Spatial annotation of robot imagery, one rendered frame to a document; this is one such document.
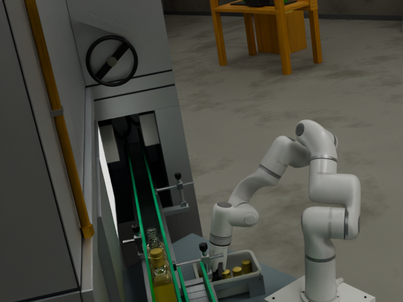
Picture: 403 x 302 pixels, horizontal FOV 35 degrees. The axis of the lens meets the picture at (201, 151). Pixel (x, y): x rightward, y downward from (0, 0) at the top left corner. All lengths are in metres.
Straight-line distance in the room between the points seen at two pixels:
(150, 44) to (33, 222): 1.66
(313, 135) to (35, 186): 1.11
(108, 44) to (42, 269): 1.63
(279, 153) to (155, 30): 0.87
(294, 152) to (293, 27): 6.83
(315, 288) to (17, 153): 1.20
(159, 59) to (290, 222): 1.93
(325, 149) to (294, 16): 6.96
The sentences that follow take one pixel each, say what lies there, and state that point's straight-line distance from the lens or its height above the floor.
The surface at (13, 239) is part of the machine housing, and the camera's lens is 1.20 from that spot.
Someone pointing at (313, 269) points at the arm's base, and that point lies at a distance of 2.04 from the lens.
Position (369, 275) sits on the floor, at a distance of 3.74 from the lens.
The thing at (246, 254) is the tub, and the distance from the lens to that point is 2.38.
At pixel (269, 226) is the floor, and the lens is 4.32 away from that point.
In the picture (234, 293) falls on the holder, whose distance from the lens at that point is 2.26.
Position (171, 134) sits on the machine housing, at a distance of 2.84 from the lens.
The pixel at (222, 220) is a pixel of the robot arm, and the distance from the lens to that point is 2.16.
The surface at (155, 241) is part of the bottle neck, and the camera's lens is 1.91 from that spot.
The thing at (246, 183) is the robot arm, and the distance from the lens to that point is 2.24.
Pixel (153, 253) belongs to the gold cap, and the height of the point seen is 1.16.
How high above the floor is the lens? 2.01
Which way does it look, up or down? 20 degrees down
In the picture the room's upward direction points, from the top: 10 degrees counter-clockwise
